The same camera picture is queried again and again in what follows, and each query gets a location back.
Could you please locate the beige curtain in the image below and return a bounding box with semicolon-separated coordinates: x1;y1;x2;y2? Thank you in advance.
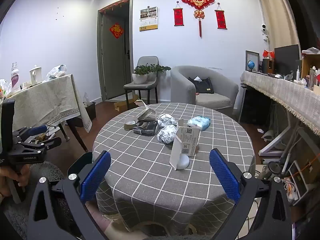
255;0;300;68

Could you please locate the wooden box with items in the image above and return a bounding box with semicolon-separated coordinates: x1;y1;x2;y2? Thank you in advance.
301;47;320;88

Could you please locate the person's grey fleece right leg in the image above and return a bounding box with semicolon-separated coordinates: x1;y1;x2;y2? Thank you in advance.
142;234;203;240

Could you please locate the beige fringed desk cloth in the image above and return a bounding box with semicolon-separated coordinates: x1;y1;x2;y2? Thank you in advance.
240;70;320;143

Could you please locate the wall calendar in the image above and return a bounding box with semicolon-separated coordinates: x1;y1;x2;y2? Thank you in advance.
139;6;159;32

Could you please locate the white lidded mug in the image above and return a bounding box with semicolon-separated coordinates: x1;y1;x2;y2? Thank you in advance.
29;65;42;85

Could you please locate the clear plastic bottle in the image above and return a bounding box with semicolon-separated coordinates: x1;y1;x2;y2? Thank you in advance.
10;62;21;92

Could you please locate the grey dining chair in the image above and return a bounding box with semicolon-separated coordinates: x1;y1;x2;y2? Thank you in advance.
124;56;159;110

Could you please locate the grey checked round tablecloth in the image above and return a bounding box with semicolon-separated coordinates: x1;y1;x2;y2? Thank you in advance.
92;102;256;233

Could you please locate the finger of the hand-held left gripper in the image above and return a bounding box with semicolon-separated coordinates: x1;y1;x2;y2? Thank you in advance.
13;125;48;144
17;137;62;155

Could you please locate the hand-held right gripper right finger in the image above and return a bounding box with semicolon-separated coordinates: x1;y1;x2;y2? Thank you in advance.
209;148;293;240

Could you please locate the beige patterned tablecloth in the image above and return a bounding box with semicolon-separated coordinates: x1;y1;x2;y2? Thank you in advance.
0;74;92;133

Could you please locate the red hanging scroll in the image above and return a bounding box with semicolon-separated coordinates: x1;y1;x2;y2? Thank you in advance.
173;1;185;27
214;3;227;30

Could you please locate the wooden speaker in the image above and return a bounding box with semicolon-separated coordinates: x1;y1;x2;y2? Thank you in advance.
262;58;275;74

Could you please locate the clear tape roll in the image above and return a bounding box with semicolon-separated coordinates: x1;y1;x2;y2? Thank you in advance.
124;117;137;130

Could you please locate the clear plastic bag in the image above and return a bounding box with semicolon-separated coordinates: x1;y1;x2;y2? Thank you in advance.
45;64;67;82

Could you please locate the person's grey fleece left leg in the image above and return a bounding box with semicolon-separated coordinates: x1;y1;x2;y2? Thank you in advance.
0;161;70;240

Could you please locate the dark blue waste bin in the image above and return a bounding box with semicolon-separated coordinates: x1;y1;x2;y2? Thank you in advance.
67;152;93;178

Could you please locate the orange cable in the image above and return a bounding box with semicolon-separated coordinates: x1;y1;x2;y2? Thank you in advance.
285;152;320;180

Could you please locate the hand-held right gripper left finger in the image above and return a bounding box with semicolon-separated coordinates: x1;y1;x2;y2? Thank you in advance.
27;150;112;240

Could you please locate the blue white wipes packet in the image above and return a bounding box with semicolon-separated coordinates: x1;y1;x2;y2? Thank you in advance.
187;116;211;131

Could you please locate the flat cardboard box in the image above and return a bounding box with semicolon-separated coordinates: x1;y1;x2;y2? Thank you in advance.
114;94;139;112

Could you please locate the small black bin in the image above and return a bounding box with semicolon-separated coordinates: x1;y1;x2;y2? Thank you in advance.
84;101;97;120

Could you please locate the grey armchair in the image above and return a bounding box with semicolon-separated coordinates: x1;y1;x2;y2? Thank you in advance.
170;65;239;110

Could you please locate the grey door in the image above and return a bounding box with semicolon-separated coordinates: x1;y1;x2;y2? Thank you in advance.
97;0;133;103

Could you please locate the person's left hand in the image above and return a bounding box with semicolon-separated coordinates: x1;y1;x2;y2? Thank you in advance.
0;164;30;200

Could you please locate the red diamond door sticker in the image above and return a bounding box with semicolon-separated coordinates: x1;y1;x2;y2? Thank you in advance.
109;23;124;39

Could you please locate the white round lid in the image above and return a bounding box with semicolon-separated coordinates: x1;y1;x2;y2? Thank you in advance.
175;154;190;170

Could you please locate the person's grey fleece leg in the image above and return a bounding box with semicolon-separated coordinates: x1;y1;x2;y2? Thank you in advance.
142;234;203;240
0;161;70;240

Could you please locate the dark wooden side table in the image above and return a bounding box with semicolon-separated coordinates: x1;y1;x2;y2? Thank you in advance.
59;119;89;153

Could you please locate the black handbag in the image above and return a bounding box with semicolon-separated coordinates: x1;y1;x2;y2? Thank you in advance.
188;77;215;94

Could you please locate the potted plant white pot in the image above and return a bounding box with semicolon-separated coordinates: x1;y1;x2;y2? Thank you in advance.
132;65;150;85
147;64;172;82

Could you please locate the white desk frame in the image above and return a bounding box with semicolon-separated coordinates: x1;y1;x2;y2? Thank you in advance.
259;125;293;157

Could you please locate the white printed paper carton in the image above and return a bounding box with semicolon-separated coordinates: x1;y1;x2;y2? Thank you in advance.
176;126;200;157

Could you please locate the grey picture frame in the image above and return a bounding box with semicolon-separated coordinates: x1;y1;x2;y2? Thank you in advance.
245;50;260;72

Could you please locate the foil ball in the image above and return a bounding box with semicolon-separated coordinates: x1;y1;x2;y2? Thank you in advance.
157;113;177;128
157;125;178;144

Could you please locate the black monitor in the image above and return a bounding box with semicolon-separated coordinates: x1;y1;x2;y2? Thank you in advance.
274;44;300;77

